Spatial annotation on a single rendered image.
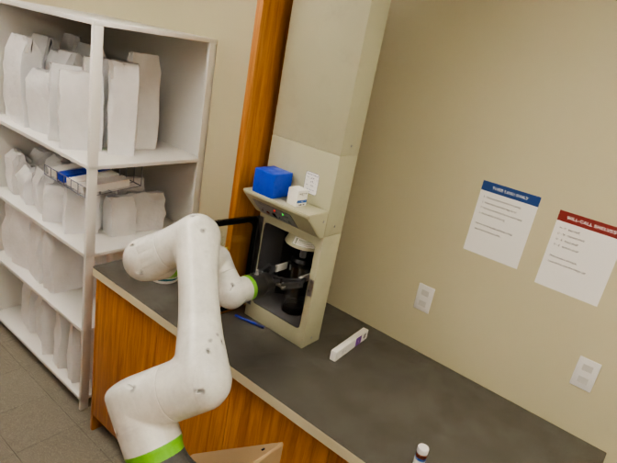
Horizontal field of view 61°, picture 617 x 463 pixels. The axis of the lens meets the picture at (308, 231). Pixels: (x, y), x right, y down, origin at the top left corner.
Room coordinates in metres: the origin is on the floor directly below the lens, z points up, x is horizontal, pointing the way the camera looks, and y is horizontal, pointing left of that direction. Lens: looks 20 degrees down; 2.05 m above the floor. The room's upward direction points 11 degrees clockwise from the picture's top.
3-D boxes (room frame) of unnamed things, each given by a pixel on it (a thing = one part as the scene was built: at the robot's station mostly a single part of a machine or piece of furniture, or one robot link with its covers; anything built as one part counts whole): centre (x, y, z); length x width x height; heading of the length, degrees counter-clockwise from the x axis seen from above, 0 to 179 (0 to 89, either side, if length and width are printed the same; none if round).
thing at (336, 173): (1.95, 0.00, 1.33); 0.32 x 0.25 x 0.77; 54
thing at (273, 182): (1.84, 0.16, 1.56); 0.10 x 0.10 x 0.09; 54
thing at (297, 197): (1.77, 0.06, 1.54); 0.05 x 0.05 x 0.06; 49
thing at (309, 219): (1.80, 0.10, 1.46); 0.32 x 0.11 x 0.10; 54
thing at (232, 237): (1.81, 0.31, 1.19); 0.30 x 0.01 x 0.40; 138
